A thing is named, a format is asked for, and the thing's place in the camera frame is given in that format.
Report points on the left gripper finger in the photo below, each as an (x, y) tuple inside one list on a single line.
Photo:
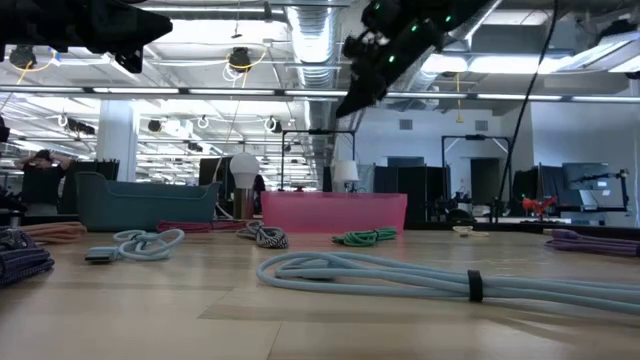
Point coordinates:
[(135, 17), (132, 39)]

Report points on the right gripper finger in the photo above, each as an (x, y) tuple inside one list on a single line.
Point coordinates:
[(377, 89), (360, 82)]

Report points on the background monitor on arm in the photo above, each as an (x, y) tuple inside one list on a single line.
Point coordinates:
[(585, 175)]

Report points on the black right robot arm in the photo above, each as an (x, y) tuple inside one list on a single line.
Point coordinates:
[(450, 10)]

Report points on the white shade table lamp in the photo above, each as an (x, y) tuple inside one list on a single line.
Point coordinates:
[(346, 171)]

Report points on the pink plastic tray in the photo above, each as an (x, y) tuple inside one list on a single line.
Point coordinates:
[(332, 212)]

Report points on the white bulb brass lamp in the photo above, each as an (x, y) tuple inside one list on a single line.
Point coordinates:
[(244, 170)]

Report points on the person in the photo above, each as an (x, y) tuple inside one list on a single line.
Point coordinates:
[(42, 182)]

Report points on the teal plastic bin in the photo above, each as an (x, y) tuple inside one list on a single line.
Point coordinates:
[(145, 207)]

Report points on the red orange object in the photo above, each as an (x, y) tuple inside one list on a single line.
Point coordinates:
[(540, 204)]

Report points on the black gantry frame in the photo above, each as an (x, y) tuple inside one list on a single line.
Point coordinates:
[(320, 131), (475, 136)]

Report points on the black aluminium table frame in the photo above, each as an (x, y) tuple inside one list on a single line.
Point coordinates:
[(430, 226)]

